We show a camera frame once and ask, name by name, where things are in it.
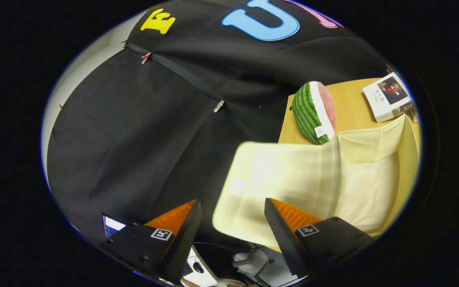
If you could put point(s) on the silver clip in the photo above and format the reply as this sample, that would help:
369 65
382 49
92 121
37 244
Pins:
218 105

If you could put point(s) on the cream fabric storage box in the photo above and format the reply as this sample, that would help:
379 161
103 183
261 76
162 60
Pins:
285 175

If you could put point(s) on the computer monitor screen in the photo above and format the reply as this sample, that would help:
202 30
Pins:
112 225

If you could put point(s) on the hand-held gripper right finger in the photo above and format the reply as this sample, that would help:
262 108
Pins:
281 235

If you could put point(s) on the white portrait cover book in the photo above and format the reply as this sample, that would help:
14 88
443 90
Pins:
377 99

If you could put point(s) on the black backdrop cloth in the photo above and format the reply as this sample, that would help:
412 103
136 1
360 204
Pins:
134 131

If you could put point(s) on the watermelon slice plush toy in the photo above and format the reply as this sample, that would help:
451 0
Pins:
307 115

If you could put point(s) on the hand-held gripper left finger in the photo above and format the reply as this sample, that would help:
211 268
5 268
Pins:
183 239

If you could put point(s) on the pink clip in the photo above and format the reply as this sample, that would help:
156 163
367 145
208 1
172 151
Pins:
146 57

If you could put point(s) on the small black clip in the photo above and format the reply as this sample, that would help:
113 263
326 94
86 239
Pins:
125 42

